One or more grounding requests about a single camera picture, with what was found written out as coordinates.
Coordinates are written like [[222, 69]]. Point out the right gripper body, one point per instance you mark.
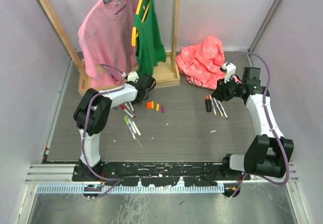
[[231, 89]]

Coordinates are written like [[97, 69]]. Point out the black highlighter body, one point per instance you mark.
[[208, 104]]

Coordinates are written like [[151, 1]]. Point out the yellow capped marker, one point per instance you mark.
[[218, 107]]

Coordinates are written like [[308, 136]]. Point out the orange highlighter cap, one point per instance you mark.
[[148, 105]]

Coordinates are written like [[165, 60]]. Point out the yellow capped white pen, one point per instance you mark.
[[213, 106]]

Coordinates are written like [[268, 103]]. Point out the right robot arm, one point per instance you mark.
[[270, 151]]

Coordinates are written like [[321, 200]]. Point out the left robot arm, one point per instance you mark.
[[92, 113]]

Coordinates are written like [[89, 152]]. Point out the coral printed cloth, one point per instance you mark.
[[201, 62]]

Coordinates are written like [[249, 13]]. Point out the wooden clothes rack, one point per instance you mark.
[[166, 74]]

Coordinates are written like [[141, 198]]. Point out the green tank top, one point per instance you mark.
[[149, 47]]

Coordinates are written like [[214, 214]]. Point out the grey capped white marker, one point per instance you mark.
[[133, 126]]

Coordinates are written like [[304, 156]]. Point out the green capped marker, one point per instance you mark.
[[129, 127]]

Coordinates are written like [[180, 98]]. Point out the red capped marker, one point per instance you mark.
[[127, 111]]

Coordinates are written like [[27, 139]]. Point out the yellow hanger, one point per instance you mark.
[[141, 11]]

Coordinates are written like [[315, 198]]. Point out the pink t-shirt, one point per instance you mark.
[[105, 40]]

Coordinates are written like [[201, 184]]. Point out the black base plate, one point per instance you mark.
[[158, 174]]

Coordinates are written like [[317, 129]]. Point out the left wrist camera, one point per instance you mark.
[[132, 77]]

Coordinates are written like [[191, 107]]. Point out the slotted cable duct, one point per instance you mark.
[[151, 189]]

